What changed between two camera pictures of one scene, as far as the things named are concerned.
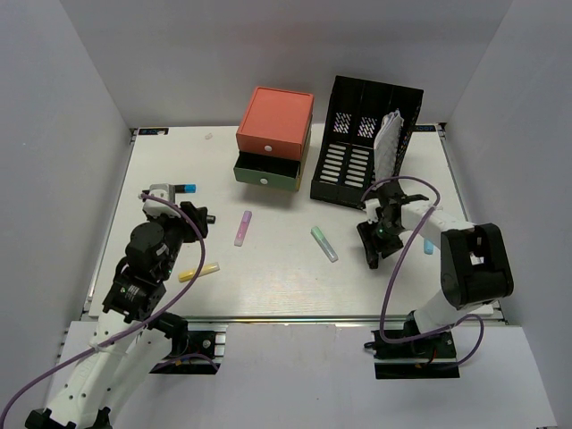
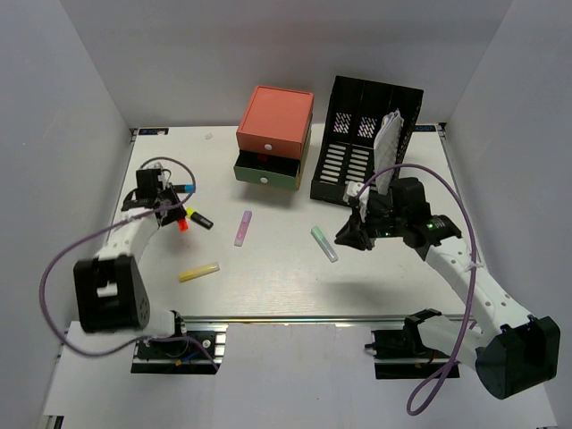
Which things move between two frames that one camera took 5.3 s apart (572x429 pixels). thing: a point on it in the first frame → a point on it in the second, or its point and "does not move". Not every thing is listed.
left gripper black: x=197 y=215 → x=179 y=213
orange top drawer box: x=275 y=122 does not move
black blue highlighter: x=189 y=188 does not move
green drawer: x=267 y=170 does not move
